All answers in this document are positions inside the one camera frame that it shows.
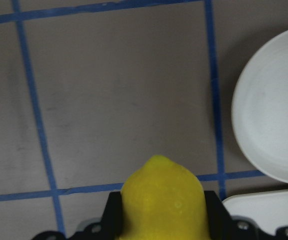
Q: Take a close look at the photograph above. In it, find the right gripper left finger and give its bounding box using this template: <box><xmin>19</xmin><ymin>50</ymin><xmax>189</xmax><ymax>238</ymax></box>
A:
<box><xmin>97</xmin><ymin>191</ymin><xmax>123</xmax><ymax>240</ymax></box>

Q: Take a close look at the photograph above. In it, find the yellow lemon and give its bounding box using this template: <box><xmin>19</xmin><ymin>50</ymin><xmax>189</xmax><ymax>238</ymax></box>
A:
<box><xmin>119</xmin><ymin>155</ymin><xmax>210</xmax><ymax>240</ymax></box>

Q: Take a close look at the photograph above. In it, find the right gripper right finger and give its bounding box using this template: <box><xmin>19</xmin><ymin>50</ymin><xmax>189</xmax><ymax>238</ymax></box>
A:
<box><xmin>204</xmin><ymin>190</ymin><xmax>234</xmax><ymax>240</ymax></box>

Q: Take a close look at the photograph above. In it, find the cream round plate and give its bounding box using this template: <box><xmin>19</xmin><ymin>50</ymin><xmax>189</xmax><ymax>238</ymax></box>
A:
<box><xmin>231</xmin><ymin>30</ymin><xmax>288</xmax><ymax>183</ymax></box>

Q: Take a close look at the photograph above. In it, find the cream rectangular tray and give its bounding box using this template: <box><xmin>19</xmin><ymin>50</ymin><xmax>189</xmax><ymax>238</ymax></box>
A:
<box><xmin>223</xmin><ymin>189</ymin><xmax>288</xmax><ymax>235</ymax></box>

